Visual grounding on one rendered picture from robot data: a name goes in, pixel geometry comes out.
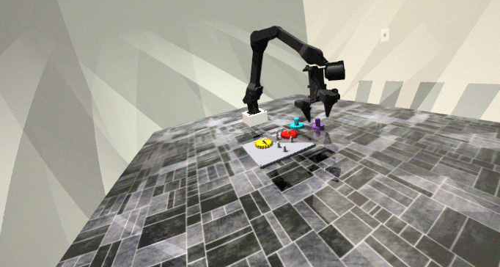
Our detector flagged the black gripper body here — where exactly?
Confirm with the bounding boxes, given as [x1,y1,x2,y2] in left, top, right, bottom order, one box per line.
[295,82,340,109]

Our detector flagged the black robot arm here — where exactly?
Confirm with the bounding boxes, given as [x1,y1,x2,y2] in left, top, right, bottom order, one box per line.
[243,26,345,115]

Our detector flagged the yellow gear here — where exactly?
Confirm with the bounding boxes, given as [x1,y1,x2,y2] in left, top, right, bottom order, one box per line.
[255,139,273,149]

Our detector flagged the purple gear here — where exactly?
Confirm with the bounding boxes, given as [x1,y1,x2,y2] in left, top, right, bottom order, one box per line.
[311,118,324,130]

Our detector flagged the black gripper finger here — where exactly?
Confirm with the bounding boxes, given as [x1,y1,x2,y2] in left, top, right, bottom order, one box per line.
[300,107,311,122]
[324,100,337,118]

